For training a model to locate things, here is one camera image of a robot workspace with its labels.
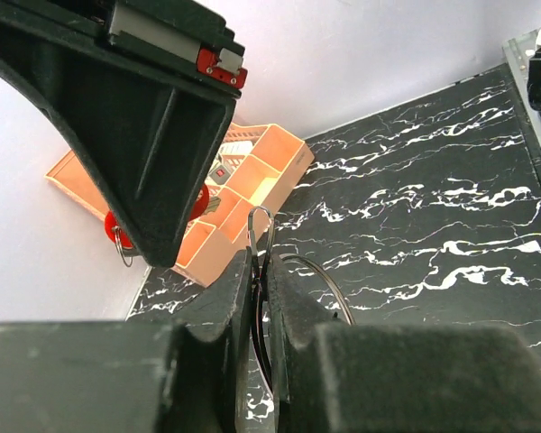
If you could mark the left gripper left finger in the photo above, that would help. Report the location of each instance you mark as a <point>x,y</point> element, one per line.
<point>185,374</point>

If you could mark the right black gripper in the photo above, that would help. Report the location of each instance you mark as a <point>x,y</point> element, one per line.
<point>145,137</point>

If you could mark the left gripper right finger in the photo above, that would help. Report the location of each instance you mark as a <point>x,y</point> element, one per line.
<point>412,378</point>

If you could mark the red key tag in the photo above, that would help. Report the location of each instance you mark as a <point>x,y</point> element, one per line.
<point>118,236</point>

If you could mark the silver metal keyring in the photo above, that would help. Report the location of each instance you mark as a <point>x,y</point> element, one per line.
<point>283,314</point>

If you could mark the grey green small box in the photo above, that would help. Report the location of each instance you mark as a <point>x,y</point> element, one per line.
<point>223,167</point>

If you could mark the orange plastic file organizer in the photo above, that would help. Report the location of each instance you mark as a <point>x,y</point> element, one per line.
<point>266,162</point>

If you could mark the black marble pattern mat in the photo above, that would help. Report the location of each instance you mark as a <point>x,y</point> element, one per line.
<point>426,214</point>

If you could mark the aluminium frame rail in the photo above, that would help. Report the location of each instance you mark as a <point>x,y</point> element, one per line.
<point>516,53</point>

